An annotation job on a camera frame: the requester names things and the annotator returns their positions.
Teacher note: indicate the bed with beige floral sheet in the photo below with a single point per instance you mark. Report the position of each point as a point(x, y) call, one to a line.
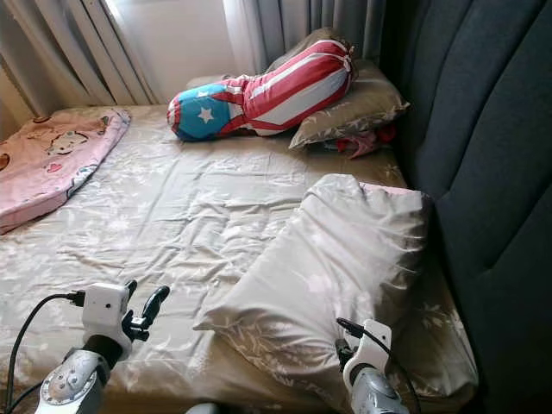
point(181, 216)

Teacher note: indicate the pink cartoon print quilt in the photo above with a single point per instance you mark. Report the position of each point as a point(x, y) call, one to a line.
point(52, 155)

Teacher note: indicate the red pink crumpled cloth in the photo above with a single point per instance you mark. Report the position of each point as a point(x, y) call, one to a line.
point(362, 142)

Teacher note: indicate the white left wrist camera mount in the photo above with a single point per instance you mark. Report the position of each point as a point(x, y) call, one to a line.
point(105, 312)

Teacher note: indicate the star and stripes bolster pillow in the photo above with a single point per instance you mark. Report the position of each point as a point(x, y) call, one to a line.
point(267, 90)

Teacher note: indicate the grey curtain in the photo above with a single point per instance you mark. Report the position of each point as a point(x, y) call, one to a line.
point(52, 43)
point(310, 21)

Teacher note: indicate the grey robot leg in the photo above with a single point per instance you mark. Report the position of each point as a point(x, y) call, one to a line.
point(203, 409)

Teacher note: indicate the beige floral pillow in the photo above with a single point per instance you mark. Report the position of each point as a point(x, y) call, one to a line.
point(362, 108)
point(336, 259)

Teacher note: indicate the silver left arm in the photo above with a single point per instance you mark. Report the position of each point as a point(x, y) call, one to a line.
point(78, 384)

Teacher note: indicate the dark grey padded headboard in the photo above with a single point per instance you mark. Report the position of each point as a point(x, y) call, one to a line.
point(483, 129)

